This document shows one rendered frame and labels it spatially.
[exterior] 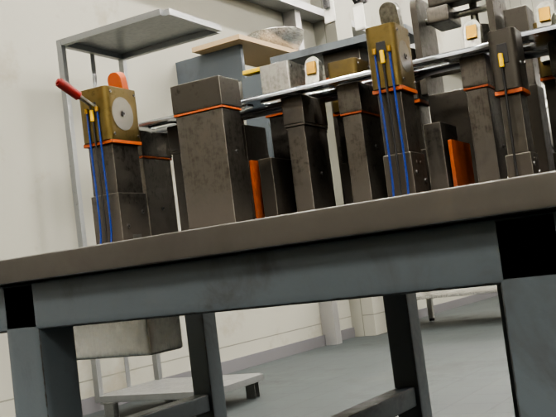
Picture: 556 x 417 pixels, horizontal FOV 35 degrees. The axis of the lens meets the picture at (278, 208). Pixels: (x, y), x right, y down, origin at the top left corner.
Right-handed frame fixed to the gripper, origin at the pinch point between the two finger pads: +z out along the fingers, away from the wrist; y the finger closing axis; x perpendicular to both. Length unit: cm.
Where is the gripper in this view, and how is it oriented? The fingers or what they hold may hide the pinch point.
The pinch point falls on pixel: (345, 21)
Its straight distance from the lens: 230.7
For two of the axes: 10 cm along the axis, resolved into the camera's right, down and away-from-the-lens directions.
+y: -6.2, 0.2, -7.8
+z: 1.2, 9.9, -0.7
